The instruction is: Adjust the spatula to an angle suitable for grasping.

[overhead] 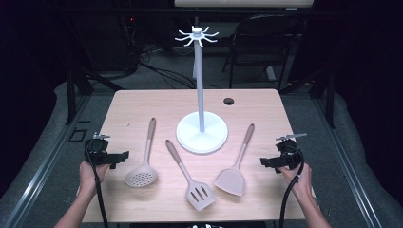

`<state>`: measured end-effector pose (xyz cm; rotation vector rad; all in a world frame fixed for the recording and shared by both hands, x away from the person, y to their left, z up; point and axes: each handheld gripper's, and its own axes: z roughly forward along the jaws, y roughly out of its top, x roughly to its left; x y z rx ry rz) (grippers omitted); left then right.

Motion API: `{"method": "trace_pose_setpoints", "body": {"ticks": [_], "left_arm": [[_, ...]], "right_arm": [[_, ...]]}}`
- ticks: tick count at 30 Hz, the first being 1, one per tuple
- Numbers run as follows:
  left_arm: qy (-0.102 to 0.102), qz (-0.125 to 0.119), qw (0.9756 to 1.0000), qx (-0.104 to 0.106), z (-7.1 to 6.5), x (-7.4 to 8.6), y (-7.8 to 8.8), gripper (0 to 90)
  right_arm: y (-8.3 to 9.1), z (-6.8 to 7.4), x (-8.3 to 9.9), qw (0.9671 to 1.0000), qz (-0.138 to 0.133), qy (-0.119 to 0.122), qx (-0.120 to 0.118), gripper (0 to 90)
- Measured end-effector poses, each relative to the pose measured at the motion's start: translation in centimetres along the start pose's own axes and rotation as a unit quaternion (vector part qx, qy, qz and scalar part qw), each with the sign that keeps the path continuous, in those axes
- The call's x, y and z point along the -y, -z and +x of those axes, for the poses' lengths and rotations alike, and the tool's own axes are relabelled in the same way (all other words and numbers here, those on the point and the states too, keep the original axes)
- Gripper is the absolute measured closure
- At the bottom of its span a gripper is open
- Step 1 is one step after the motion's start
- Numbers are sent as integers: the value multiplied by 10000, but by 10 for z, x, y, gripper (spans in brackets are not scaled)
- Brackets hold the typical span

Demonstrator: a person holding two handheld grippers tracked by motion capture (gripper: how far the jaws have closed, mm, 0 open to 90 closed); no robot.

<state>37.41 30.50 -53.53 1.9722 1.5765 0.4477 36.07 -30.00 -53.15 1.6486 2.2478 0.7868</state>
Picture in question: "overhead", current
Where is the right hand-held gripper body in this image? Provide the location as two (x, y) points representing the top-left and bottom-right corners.
(271, 133), (308, 170)

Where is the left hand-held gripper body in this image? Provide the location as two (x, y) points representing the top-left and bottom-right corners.
(84, 132), (120, 166)

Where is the beige slotted spatula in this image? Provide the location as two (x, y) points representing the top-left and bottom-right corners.
(164, 139), (217, 212)

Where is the white round plate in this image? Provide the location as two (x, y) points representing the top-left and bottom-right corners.
(174, 26), (229, 156)

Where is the person's right hand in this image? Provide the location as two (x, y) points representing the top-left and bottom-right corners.
(278, 162), (313, 198)

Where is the person's left hand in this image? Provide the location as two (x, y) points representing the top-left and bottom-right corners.
(79, 161), (110, 196)

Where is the beige perforated skimmer spoon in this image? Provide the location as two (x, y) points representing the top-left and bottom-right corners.
(125, 117), (159, 188)

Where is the beige solid spatula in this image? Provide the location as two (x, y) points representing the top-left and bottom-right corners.
(213, 123), (256, 197)

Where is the black metal stand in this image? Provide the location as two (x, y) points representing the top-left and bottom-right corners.
(65, 67), (125, 125)
(278, 69), (336, 129)

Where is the person's black printed shirt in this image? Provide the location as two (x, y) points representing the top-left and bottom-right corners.
(129, 221), (267, 228)

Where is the black folding chair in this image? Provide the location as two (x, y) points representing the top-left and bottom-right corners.
(221, 13), (305, 91)

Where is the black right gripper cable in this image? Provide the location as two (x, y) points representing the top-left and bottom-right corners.
(278, 144), (306, 228)

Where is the aluminium floor rail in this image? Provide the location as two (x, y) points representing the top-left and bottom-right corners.
(3, 94), (91, 228)
(312, 98), (384, 228)

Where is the black floor cable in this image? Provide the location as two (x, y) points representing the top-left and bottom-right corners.
(139, 61), (198, 89)

